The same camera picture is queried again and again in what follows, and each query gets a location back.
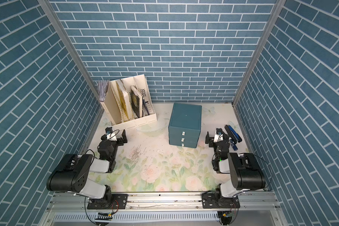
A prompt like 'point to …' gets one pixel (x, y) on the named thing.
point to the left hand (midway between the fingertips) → (120, 130)
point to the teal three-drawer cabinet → (184, 126)
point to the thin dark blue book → (146, 106)
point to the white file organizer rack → (113, 108)
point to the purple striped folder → (103, 85)
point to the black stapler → (231, 134)
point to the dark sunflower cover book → (137, 101)
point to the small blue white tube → (233, 145)
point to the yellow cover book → (125, 100)
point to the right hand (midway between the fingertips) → (217, 132)
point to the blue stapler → (237, 136)
